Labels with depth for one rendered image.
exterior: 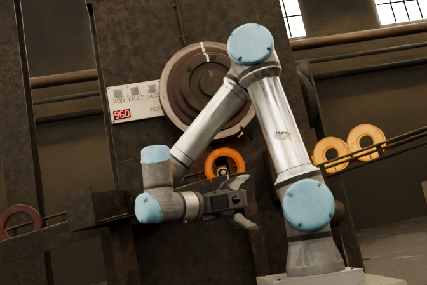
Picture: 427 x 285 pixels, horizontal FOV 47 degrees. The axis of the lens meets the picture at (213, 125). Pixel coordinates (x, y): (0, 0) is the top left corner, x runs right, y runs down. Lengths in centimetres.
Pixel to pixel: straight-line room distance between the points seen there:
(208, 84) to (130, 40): 53
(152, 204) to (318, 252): 43
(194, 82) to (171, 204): 104
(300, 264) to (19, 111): 403
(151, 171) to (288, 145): 34
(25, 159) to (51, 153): 366
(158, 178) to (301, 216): 36
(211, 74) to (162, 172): 102
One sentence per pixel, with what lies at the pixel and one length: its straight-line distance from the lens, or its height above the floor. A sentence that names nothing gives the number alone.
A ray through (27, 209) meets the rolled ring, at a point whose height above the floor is 72.
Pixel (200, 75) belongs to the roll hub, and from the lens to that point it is 220.
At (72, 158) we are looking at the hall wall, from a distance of 847.
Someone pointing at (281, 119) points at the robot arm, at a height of 72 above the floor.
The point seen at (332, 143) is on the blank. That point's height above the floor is 75.
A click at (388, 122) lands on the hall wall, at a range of 944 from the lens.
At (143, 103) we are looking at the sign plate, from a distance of 237.
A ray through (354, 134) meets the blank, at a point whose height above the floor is 76.
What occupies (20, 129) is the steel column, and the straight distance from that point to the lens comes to 497.
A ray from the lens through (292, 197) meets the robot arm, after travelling 115.
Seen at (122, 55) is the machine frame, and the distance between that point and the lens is 247.
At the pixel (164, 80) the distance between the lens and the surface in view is 226.
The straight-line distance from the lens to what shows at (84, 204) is 181.
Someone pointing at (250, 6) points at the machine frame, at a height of 157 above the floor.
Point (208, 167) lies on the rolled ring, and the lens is 220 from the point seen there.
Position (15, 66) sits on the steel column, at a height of 237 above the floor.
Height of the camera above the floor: 50
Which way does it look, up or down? 12 degrees up
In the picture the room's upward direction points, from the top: 11 degrees counter-clockwise
